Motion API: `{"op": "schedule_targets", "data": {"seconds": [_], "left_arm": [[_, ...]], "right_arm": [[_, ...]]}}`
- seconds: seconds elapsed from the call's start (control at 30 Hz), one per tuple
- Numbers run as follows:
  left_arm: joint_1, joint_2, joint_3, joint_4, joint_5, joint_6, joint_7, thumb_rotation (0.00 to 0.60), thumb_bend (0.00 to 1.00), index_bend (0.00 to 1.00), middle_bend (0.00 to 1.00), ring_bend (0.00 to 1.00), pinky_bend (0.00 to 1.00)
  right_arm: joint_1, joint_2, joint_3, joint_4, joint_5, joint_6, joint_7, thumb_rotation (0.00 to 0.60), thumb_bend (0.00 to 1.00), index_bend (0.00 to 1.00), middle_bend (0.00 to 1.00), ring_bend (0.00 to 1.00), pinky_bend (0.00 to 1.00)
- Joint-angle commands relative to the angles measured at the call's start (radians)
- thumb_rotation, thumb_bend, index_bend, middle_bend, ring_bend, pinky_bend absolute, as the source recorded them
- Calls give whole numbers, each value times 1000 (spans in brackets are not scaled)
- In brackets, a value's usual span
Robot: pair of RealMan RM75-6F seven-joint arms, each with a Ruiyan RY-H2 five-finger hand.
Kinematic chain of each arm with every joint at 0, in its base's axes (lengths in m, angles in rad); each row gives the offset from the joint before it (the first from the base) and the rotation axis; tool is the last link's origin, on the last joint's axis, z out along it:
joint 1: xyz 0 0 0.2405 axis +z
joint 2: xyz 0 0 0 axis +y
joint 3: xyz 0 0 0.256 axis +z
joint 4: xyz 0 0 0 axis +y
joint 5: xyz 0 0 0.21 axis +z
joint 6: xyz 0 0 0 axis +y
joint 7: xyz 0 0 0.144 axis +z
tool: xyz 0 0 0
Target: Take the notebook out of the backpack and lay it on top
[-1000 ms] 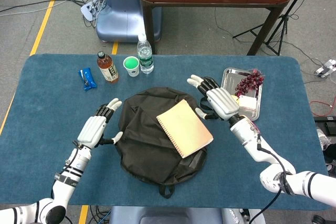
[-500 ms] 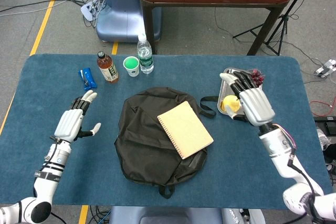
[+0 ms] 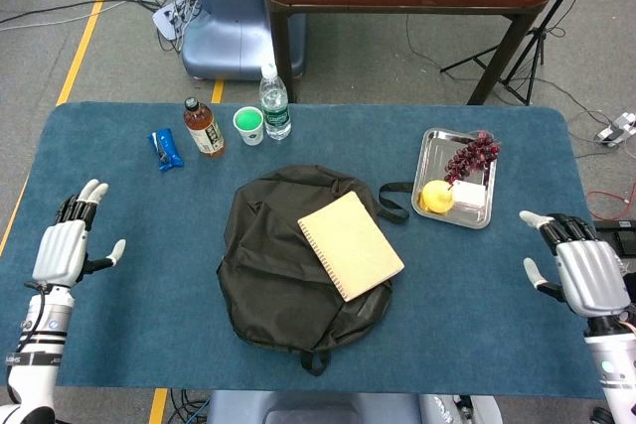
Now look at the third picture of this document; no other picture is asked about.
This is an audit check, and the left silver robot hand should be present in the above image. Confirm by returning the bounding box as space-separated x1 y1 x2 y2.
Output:
32 178 127 289

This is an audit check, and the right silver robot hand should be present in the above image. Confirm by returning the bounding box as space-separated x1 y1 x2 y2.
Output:
519 210 632 319

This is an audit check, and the black fabric backpack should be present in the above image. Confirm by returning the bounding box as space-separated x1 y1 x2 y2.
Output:
216 164 414 376

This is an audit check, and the kraft spiral notebook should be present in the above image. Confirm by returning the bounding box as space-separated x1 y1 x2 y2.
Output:
296 190 405 303

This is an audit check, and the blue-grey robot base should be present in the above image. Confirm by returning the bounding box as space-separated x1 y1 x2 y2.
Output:
181 0 307 81

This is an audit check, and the black floor box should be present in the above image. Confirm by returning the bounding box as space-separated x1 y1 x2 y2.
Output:
593 218 636 246

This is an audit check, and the blue carpet table mat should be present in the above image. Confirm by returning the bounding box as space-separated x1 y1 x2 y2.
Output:
0 101 636 400

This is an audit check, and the blue snack packet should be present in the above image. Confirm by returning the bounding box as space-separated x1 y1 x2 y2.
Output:
148 128 186 173

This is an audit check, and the white rectangular block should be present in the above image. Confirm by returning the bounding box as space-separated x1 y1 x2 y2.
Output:
450 180 487 211

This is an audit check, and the white power strip with plugs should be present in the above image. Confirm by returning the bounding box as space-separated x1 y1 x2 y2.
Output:
151 1 193 42
595 112 636 147

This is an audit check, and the bunch of red grapes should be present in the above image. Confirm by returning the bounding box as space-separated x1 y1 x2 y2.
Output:
443 130 502 186

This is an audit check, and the amber tea bottle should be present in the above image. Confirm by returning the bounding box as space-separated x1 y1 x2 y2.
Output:
182 96 227 158

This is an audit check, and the steel rectangular tray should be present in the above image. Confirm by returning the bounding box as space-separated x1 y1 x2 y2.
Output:
410 127 499 230

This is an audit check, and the paper cup with green liquid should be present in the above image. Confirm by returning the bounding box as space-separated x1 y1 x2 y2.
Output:
232 105 265 147

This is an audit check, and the black tripod stand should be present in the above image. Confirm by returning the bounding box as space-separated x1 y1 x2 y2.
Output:
439 0 602 106

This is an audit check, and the clear water bottle green label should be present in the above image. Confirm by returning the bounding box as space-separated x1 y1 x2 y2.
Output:
258 64 293 141

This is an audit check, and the grey robot torso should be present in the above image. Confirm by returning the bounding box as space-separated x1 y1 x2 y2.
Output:
206 390 503 424

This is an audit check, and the red cable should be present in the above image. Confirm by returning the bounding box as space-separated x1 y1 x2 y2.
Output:
585 189 636 221

